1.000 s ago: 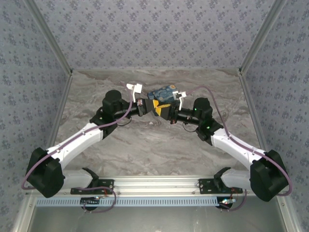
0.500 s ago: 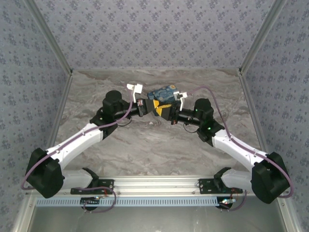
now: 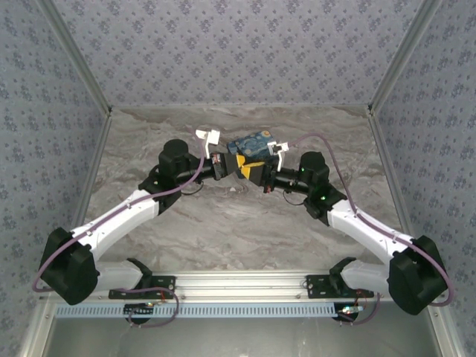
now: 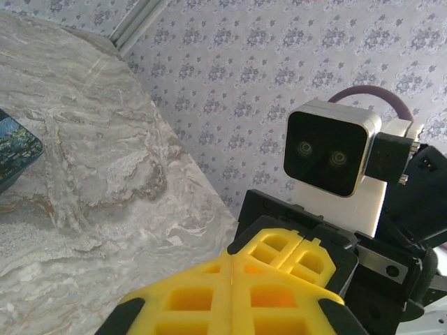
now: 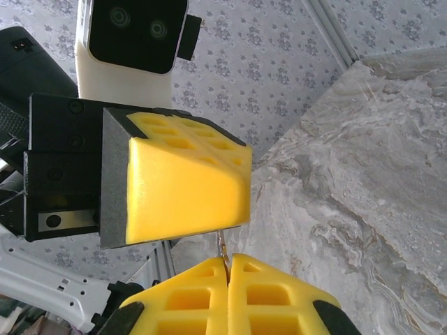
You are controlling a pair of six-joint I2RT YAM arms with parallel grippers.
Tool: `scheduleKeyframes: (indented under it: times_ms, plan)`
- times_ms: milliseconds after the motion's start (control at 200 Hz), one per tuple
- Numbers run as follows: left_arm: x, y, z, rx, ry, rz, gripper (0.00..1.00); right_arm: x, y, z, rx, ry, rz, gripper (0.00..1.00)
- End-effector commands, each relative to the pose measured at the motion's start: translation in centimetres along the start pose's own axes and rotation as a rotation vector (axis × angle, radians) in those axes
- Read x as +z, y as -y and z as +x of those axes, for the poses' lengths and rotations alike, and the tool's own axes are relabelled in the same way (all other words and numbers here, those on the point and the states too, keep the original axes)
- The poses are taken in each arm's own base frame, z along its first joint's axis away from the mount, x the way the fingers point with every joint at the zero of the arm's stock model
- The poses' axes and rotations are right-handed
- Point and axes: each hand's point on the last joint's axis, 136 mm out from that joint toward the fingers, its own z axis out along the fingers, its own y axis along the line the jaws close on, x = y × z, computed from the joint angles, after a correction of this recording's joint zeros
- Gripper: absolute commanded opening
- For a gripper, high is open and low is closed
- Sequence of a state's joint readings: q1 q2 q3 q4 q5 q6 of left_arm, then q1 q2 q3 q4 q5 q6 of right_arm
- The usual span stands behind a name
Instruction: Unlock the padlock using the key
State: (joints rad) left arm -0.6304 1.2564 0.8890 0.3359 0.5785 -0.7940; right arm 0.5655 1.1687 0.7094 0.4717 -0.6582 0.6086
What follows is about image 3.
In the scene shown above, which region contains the starry night painted tin box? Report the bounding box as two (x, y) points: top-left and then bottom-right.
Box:
(225, 129), (278, 158)

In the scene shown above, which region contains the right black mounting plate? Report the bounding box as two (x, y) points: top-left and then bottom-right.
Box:
(305, 274), (375, 299)

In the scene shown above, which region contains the black mounting plate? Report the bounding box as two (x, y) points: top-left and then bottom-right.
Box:
(305, 274), (375, 299)
(108, 274), (177, 300)

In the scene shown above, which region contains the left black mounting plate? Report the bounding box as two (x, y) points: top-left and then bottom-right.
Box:
(108, 274), (177, 300)

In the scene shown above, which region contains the right small circuit board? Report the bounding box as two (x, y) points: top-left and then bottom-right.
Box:
(335, 303), (364, 321)

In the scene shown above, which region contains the small circuit board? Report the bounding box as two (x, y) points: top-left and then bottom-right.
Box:
(335, 303), (364, 321)
(123, 302), (156, 318)

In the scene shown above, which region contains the left small circuit board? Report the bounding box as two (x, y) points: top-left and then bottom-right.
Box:
(123, 302), (156, 318)

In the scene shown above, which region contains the metal tray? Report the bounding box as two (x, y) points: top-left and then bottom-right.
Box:
(18, 300), (466, 357)

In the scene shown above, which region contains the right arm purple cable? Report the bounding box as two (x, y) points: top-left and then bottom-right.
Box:
(286, 132), (456, 306)

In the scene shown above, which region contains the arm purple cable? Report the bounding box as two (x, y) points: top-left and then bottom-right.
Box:
(286, 132), (456, 306)
(32, 147), (207, 294)

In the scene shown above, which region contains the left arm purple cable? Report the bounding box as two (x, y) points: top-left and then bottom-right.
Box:
(32, 147), (207, 294)

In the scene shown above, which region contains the aluminium table side rail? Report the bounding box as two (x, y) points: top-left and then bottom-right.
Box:
(69, 111), (113, 234)
(367, 111), (414, 239)

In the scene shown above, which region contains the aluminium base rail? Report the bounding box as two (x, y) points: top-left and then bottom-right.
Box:
(89, 270), (375, 303)

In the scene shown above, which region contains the aluminium frame post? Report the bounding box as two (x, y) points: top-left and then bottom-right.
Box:
(36, 0), (113, 117)
(367, 0), (444, 117)

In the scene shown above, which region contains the grey slotted cable duct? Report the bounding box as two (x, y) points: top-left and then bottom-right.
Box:
(54, 301), (346, 319)

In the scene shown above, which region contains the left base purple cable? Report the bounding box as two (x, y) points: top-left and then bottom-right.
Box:
(120, 286), (180, 329)

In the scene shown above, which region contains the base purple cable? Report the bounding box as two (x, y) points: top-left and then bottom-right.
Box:
(337, 292), (381, 327)
(120, 286), (180, 329)

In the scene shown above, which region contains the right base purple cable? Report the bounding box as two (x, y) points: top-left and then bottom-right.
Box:
(337, 292), (381, 327)

